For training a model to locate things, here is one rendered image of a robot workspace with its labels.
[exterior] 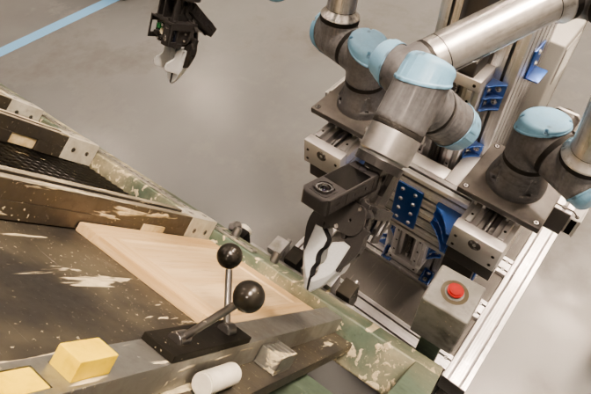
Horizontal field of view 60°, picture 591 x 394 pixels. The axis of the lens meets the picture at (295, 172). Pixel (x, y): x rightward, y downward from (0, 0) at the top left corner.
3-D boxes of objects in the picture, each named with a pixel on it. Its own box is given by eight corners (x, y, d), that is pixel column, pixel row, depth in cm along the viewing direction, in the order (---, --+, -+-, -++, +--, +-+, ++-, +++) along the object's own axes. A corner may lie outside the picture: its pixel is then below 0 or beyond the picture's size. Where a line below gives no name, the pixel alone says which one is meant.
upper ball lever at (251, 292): (186, 356, 62) (275, 302, 60) (169, 361, 59) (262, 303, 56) (175, 327, 64) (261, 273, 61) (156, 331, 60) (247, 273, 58)
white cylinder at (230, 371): (204, 403, 60) (235, 390, 68) (216, 381, 60) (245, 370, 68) (186, 388, 62) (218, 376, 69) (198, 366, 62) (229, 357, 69)
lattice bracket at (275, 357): (289, 368, 85) (297, 353, 85) (273, 376, 79) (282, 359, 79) (270, 354, 87) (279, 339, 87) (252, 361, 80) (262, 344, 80)
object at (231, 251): (244, 338, 73) (247, 243, 76) (231, 340, 69) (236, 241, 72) (220, 336, 74) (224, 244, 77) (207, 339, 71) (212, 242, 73)
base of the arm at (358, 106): (355, 83, 164) (358, 56, 156) (396, 102, 157) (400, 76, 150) (327, 105, 156) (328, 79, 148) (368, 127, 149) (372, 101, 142)
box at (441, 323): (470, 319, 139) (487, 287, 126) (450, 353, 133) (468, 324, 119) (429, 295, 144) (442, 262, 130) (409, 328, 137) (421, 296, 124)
